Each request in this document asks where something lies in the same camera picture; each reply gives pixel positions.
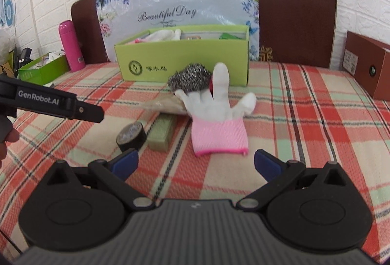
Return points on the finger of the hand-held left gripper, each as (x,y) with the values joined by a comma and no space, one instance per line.
(88,111)

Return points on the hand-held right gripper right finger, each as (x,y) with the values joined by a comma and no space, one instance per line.
(266,162)

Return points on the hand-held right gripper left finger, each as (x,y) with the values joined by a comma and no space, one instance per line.
(125,162)

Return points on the white glove with pink cuff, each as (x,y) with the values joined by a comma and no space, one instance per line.
(213,122)
(164,35)

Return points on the large light green box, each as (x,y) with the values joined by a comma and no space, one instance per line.
(182,61)

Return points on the person's left hand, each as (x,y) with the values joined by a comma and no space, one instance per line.
(6,149)

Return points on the black tape roll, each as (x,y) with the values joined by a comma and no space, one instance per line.
(131,137)

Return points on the open green box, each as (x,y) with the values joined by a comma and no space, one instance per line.
(42,71)

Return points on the black device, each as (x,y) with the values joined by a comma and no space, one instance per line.
(25,56)

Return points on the green soap bar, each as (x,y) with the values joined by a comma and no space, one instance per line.
(161,132)

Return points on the plaid blanket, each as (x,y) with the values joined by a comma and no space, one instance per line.
(304,131)

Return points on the pink thermos bottle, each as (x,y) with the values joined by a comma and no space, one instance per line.
(72,45)

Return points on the small red item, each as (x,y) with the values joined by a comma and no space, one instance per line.
(211,85)

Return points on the floral plastic bag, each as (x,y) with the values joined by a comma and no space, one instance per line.
(170,0)

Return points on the brown cardboard box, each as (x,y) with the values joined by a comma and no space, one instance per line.
(371,70)

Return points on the dark brown wooden headboard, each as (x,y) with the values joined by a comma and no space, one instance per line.
(295,15)

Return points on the blue wall decal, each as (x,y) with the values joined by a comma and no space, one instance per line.
(7,9)

